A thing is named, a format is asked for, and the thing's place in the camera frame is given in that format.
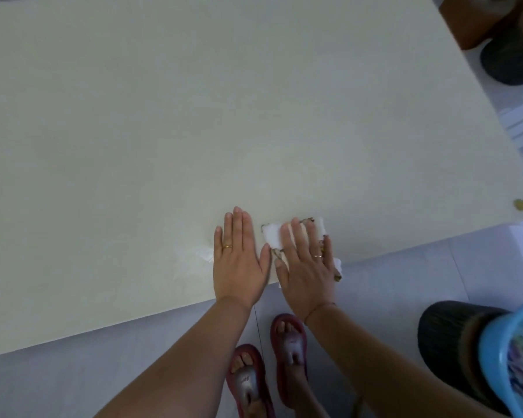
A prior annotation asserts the person's right hand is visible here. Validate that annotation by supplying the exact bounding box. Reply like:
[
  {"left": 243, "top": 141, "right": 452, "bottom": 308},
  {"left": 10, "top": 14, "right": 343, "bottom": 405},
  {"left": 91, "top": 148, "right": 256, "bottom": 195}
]
[{"left": 274, "top": 217, "right": 337, "bottom": 325}]

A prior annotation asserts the person's left hand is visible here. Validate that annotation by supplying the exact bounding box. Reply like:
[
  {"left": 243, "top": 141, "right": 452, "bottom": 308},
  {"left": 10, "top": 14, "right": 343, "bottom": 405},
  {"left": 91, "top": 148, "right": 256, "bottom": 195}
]
[{"left": 212, "top": 206, "right": 273, "bottom": 311}]

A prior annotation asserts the white patterned cleaning cloth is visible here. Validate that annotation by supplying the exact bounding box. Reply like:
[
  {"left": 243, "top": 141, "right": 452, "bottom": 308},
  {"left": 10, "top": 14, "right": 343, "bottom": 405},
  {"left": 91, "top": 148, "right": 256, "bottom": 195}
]
[{"left": 260, "top": 216, "right": 343, "bottom": 283}]

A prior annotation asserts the person's right forearm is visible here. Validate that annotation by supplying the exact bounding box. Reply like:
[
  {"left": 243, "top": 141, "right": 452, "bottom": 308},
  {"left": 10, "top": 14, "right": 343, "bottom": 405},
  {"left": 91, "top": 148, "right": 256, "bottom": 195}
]
[{"left": 305, "top": 303, "right": 506, "bottom": 418}]

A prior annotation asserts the person's left forearm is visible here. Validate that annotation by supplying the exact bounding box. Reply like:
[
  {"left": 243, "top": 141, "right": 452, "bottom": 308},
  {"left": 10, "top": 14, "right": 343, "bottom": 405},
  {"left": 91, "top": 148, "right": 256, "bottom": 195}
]
[{"left": 94, "top": 298, "right": 252, "bottom": 418}]

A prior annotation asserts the person's right leg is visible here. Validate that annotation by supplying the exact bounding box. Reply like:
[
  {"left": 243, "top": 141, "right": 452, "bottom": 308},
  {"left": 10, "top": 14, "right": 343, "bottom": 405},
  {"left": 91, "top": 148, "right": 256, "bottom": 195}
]
[{"left": 277, "top": 319, "right": 330, "bottom": 418}]

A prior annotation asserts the person's leg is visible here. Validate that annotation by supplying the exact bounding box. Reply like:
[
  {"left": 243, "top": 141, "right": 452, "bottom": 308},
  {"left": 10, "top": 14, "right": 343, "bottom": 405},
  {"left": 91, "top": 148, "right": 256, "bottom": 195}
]
[
  {"left": 277, "top": 319, "right": 330, "bottom": 418},
  {"left": 233, "top": 350, "right": 272, "bottom": 418}
]

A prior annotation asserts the person's left leg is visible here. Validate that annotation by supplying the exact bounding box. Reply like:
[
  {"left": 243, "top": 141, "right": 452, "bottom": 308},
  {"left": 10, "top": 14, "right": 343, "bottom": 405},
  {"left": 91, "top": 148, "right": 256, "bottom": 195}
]
[{"left": 233, "top": 350, "right": 272, "bottom": 418}]

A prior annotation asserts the red right slipper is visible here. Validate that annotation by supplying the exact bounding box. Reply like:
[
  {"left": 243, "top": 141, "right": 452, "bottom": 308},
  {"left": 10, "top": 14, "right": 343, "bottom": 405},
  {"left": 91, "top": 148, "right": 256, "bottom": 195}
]
[{"left": 270, "top": 313, "right": 309, "bottom": 410}]

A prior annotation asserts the dark ribbed round object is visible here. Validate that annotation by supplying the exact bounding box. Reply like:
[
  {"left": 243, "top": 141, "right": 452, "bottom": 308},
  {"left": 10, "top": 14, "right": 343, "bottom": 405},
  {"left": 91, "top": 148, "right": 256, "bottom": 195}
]
[{"left": 417, "top": 300, "right": 513, "bottom": 416}]

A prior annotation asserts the white table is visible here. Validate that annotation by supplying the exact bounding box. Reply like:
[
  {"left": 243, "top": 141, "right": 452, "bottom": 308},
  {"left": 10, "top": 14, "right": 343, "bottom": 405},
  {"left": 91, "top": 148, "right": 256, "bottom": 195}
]
[{"left": 0, "top": 0, "right": 523, "bottom": 360}]

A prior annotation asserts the blue plastic basin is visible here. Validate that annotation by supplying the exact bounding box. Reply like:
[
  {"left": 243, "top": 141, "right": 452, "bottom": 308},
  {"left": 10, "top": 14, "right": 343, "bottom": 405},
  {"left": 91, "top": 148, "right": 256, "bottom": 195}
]
[{"left": 478, "top": 300, "right": 523, "bottom": 418}]

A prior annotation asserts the orange stool patterned top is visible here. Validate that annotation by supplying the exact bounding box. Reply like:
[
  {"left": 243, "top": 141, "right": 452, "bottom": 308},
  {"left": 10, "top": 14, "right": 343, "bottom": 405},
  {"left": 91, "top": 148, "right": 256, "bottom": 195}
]
[{"left": 439, "top": 0, "right": 523, "bottom": 51}]

